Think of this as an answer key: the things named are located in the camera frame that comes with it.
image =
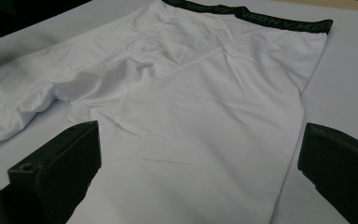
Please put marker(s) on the white table cover sheet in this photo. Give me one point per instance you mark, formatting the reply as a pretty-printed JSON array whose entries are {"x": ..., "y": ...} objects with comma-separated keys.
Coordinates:
[{"x": 348, "y": 77}]

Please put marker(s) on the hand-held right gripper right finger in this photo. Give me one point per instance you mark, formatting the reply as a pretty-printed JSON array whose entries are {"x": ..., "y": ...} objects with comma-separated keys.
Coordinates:
[{"x": 345, "y": 168}]

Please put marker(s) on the wooden table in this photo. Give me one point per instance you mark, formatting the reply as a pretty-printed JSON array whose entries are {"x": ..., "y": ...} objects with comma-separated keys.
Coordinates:
[{"x": 338, "y": 3}]

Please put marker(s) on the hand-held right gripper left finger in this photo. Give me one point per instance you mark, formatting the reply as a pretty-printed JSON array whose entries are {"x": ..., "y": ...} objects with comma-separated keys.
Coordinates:
[{"x": 62, "y": 161}]

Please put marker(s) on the white pants with black waistband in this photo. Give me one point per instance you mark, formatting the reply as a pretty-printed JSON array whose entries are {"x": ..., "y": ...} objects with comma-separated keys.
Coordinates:
[{"x": 199, "y": 109}]

